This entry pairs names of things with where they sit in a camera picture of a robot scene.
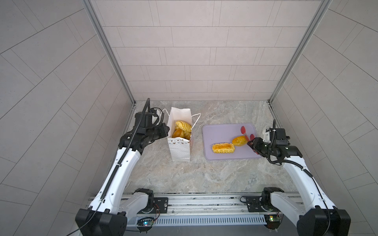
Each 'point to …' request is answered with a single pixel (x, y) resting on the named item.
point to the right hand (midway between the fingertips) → (249, 143)
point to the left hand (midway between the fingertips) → (173, 126)
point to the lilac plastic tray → (226, 141)
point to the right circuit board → (271, 221)
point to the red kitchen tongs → (252, 136)
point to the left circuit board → (145, 222)
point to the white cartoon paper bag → (181, 148)
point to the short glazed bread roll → (184, 125)
